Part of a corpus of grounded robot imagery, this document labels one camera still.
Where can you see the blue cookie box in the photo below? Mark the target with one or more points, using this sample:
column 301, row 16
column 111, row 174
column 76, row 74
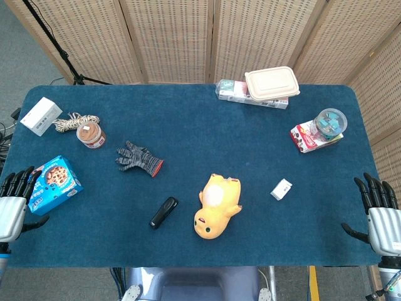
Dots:
column 53, row 185

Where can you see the red and white snack box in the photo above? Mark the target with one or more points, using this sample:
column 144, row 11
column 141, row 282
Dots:
column 305, row 139

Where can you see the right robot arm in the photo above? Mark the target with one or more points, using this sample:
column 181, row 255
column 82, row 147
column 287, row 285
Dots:
column 390, row 276

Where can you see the grey blue robot torso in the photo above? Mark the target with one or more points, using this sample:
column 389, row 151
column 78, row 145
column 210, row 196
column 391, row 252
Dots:
column 194, row 283

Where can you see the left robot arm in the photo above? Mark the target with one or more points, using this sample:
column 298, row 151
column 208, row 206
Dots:
column 3, row 258

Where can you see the beige lidded food container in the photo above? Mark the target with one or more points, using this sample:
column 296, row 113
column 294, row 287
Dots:
column 271, row 83

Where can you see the metal table leg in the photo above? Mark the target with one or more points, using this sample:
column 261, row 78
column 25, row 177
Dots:
column 272, row 282

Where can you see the small white box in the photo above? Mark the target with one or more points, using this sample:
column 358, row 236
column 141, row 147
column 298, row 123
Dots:
column 281, row 189

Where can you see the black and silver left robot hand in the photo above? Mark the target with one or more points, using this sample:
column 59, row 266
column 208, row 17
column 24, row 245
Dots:
column 11, row 216

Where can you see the woven wooden folding screen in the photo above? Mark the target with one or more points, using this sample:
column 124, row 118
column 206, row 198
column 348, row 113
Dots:
column 175, row 37

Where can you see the yellow plush toy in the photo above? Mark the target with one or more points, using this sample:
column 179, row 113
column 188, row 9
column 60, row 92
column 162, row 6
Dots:
column 216, row 208

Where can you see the blue table cover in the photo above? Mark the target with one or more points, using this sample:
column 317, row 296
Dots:
column 194, row 141

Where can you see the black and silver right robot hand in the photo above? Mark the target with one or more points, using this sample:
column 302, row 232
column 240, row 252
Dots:
column 383, row 225

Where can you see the grey knit glove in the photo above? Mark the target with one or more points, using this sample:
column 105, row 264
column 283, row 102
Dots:
column 138, row 160

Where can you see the clear jar with brown sauce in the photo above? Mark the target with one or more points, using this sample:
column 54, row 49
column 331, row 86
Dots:
column 91, row 135

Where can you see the black stapler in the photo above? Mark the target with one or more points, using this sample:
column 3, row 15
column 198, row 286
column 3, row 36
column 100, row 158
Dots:
column 163, row 213

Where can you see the white red green carton box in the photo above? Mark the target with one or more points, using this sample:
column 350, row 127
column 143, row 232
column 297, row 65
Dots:
column 232, row 91

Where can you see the black tripod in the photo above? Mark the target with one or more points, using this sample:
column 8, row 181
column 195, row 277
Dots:
column 56, row 47

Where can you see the clear jar with blue clips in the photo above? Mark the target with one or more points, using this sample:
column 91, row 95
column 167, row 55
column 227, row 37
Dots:
column 329, row 123

